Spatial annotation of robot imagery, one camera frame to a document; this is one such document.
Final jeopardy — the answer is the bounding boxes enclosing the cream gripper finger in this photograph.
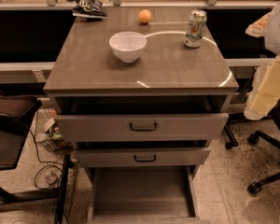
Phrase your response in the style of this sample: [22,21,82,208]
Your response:
[245,13,270,37]
[244,57,280,120]

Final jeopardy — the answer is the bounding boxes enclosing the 7up soda can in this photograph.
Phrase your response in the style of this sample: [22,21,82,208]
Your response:
[184,9,207,48]

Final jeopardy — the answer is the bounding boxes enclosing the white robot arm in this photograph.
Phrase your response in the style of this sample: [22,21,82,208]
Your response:
[244,1,280,120]

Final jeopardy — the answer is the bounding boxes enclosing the grey drawer cabinet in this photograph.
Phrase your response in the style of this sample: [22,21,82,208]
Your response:
[42,6,240,224]

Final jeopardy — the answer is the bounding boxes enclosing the open bottom drawer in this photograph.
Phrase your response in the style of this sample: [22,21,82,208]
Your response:
[87,165,211,224]

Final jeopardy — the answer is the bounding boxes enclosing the black office chair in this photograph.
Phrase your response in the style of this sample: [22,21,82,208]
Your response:
[246,93,280,196]

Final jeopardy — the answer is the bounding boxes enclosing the orange fruit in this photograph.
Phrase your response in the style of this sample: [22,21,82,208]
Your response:
[138,9,152,24]

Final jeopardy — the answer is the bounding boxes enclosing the white ceramic bowl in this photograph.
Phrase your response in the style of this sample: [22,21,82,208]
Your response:
[109,32,147,63]

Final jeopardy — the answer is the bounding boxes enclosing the dark chip bag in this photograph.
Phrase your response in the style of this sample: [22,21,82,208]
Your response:
[66,0,106,19]

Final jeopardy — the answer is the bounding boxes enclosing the black side table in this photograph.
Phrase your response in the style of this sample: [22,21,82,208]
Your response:
[0,91,73,224]

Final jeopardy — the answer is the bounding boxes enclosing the middle drawer with handle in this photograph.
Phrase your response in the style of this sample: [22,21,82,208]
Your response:
[75,147,210,168]

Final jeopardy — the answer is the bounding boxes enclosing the drawer with handle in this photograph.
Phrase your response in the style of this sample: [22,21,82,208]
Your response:
[57,113,228,142]
[75,147,210,168]

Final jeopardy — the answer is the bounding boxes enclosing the top drawer with handle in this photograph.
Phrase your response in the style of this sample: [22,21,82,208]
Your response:
[57,113,228,142]

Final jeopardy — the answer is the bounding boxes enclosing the wire basket with items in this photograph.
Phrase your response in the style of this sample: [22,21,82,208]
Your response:
[35,108,72,152]

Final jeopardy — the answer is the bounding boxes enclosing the black floor cable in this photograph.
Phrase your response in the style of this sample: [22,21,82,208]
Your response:
[27,128,66,190]

